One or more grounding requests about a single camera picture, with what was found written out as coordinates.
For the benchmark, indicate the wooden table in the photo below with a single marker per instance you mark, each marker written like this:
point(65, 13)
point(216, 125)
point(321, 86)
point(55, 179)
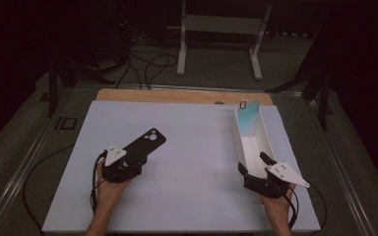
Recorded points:
point(177, 96)

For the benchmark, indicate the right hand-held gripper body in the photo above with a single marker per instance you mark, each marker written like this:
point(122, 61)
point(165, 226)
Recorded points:
point(269, 187)

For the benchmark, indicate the black stand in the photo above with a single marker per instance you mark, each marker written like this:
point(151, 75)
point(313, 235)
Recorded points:
point(53, 95)
point(323, 105)

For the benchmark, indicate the grey metal stand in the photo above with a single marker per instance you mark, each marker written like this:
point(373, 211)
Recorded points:
point(223, 24)

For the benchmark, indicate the aluminium floor frame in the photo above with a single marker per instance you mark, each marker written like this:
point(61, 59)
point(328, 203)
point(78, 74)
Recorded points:
point(193, 88)

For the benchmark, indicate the black phone case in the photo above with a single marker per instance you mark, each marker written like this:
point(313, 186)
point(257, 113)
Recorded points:
point(147, 139)

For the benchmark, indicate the person's right hand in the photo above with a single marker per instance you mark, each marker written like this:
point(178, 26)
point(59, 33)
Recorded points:
point(279, 206)

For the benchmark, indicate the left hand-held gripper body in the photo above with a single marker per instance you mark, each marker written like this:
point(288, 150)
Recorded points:
point(121, 172)

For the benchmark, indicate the person's left hand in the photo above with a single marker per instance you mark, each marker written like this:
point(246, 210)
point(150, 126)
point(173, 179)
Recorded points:
point(108, 195)

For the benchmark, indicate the white plastic bin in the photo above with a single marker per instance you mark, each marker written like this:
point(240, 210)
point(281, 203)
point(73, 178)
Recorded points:
point(254, 154)

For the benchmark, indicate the iridescent teal-edged phone case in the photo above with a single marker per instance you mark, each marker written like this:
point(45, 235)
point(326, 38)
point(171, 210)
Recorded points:
point(249, 119)

